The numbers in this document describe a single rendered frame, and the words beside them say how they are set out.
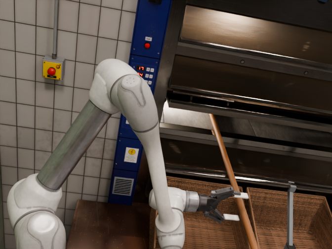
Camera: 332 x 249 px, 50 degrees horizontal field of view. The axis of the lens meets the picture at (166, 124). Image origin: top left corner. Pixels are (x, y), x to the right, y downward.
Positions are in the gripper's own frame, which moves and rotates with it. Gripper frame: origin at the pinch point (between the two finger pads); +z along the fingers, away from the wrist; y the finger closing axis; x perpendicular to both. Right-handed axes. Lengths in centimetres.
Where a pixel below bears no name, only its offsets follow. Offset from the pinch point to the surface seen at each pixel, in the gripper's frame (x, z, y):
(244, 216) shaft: 7.3, -0.4, -1.4
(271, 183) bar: -22.5, 23.0, 1.8
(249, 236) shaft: 17.8, -0.8, -1.0
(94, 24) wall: -61, -77, -52
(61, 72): -55, -90, -26
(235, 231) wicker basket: -39, 24, 56
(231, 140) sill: -60, 10, 3
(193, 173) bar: -23.1, -18.3, 2.1
